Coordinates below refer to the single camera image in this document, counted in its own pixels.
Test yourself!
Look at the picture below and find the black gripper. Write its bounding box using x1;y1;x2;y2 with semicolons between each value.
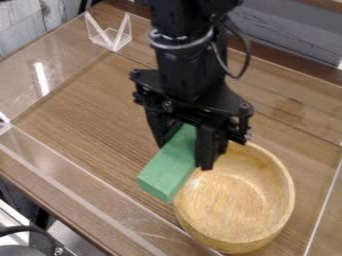
129;49;254;171

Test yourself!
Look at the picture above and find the green rectangular block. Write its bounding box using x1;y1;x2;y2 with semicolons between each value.
136;124;196;203

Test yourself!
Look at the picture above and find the brown wooden bowl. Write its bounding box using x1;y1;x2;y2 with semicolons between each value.
173;143;295;254

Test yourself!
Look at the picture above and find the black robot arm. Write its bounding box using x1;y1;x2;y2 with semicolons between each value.
129;0;254;170

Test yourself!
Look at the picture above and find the clear acrylic barrier wall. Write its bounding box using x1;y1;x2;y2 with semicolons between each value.
0;17;342;256

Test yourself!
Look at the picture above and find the clear acrylic corner bracket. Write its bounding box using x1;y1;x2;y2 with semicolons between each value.
84;12;132;52

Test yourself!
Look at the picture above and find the black cable lower left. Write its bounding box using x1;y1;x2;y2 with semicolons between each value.
0;225;59;256

